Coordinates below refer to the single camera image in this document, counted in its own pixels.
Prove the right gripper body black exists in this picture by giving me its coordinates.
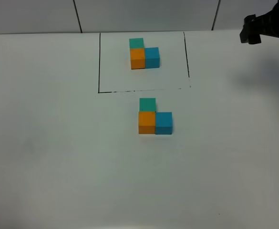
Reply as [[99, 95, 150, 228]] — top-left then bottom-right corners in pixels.
[[240, 1, 279, 44]]

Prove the blue template block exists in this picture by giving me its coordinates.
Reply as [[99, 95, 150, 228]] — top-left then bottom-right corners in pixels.
[[145, 47, 160, 69]]

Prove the green template block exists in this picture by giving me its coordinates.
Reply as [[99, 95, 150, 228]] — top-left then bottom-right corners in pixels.
[[129, 38, 145, 49]]

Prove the orange template block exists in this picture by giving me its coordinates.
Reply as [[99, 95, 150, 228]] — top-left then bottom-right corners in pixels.
[[130, 48, 145, 70]]

